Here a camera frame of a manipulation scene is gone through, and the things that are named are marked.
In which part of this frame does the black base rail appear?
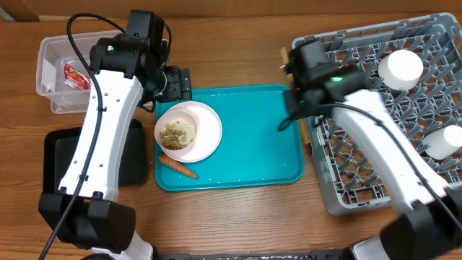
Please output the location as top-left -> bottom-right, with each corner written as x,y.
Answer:
156,249 -> 343,260

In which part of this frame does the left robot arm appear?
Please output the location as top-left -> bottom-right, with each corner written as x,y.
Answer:
39,33 -> 191,259

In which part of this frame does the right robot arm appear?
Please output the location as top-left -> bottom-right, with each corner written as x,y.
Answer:
279,64 -> 461,259

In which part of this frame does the white cup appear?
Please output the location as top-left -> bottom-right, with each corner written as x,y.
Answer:
378,50 -> 424,91

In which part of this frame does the red snack wrapper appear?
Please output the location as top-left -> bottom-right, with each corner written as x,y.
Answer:
64,64 -> 92,90

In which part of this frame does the pale green bowl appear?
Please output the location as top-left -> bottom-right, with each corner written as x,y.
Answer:
423,125 -> 462,160

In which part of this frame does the teal serving tray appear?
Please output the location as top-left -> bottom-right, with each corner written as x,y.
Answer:
155,84 -> 305,191

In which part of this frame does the clear plastic bin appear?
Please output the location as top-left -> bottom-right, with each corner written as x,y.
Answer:
36,35 -> 143,114

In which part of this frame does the black plastic tray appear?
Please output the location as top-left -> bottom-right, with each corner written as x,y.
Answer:
43,119 -> 147,194

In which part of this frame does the orange carrot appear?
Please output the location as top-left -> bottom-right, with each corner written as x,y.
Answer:
158,154 -> 199,179

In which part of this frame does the pink plate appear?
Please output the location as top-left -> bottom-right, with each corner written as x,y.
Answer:
154,101 -> 222,163

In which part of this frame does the grey dishwasher rack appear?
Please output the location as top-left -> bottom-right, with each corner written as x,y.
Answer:
305,13 -> 461,216

